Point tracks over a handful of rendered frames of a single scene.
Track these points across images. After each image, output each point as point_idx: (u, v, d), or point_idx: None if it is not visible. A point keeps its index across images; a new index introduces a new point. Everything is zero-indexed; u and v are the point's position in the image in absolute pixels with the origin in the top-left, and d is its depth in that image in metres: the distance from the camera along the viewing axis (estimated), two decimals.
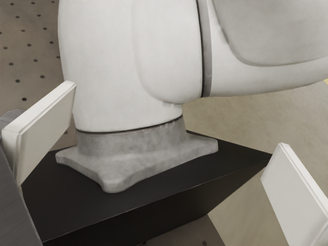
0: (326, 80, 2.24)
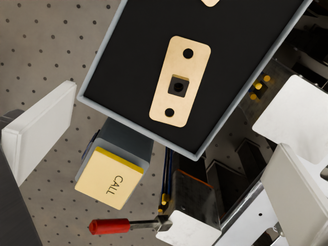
0: None
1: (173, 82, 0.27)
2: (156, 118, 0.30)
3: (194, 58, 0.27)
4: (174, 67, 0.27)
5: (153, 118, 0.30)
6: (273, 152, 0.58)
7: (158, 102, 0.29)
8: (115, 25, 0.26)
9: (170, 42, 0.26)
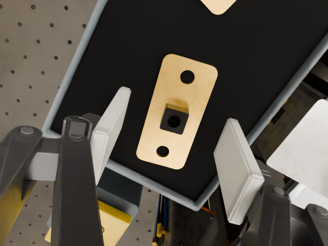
0: None
1: (167, 115, 0.20)
2: (146, 158, 0.23)
3: (195, 83, 0.20)
4: (169, 94, 0.20)
5: (141, 158, 0.23)
6: (283, 174, 0.52)
7: (148, 138, 0.22)
8: (90, 39, 0.20)
9: (163, 62, 0.20)
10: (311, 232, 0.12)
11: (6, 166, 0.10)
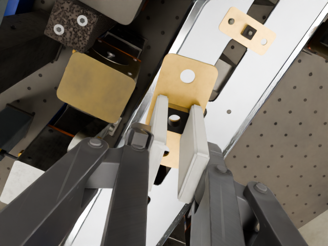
0: None
1: (167, 114, 0.20)
2: None
3: (195, 83, 0.20)
4: (170, 93, 0.21)
5: None
6: None
7: None
8: None
9: (164, 62, 0.20)
10: (254, 210, 0.12)
11: (71, 173, 0.11)
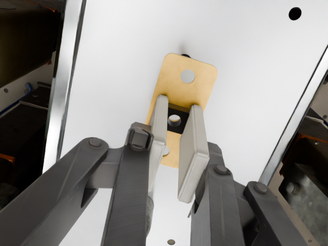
0: None
1: (167, 114, 0.20)
2: None
3: (195, 83, 0.20)
4: (170, 93, 0.21)
5: None
6: None
7: None
8: None
9: (164, 62, 0.20)
10: (254, 210, 0.12)
11: (71, 173, 0.11)
